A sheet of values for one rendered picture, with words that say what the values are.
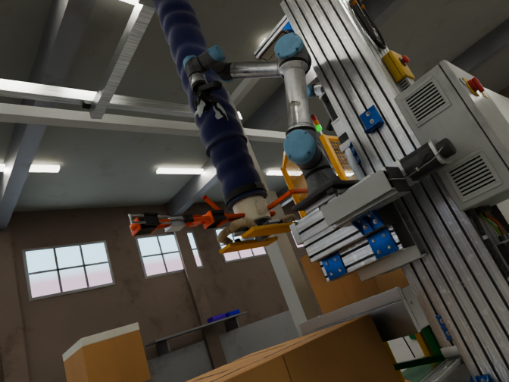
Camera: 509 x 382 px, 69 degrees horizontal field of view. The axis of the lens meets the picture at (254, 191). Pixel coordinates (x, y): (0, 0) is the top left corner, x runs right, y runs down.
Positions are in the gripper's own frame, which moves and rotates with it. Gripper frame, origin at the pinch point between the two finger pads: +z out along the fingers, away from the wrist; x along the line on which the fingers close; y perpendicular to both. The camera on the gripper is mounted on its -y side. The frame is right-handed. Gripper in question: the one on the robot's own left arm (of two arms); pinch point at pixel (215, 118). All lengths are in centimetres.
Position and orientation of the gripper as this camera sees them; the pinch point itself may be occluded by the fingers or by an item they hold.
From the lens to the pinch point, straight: 165.8
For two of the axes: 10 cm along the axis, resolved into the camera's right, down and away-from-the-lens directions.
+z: 3.4, 8.8, -3.4
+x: -7.3, 0.2, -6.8
